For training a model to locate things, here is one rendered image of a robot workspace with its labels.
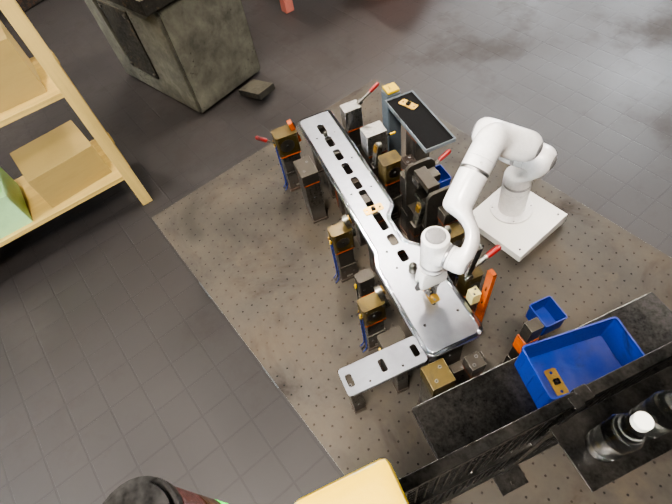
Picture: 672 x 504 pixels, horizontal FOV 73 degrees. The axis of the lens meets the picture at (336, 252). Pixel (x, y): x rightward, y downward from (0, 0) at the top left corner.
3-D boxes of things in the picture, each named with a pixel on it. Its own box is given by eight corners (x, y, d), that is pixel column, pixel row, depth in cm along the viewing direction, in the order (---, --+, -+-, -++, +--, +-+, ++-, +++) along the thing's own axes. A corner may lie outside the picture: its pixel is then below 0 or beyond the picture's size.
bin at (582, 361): (511, 362, 143) (520, 346, 132) (601, 333, 144) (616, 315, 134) (539, 413, 133) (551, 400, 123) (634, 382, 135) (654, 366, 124)
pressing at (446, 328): (290, 124, 228) (290, 121, 226) (331, 108, 231) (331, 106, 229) (428, 361, 150) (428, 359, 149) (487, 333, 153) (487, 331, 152)
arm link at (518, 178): (510, 167, 200) (518, 127, 180) (551, 182, 192) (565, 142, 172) (497, 186, 196) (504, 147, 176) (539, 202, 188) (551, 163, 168)
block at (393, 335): (372, 366, 182) (368, 338, 159) (399, 354, 183) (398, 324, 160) (380, 382, 178) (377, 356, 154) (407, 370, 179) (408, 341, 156)
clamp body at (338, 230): (331, 275, 209) (319, 229, 180) (354, 265, 210) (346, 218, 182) (336, 286, 205) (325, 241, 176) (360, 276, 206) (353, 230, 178)
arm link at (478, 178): (512, 188, 134) (465, 278, 137) (463, 169, 141) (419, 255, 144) (510, 180, 126) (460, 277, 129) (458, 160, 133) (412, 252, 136)
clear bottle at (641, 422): (576, 437, 93) (613, 410, 76) (602, 423, 93) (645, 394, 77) (599, 469, 89) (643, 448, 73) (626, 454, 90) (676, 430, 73)
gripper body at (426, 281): (440, 249, 147) (438, 267, 156) (413, 261, 146) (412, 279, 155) (453, 266, 143) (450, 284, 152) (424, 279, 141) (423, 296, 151)
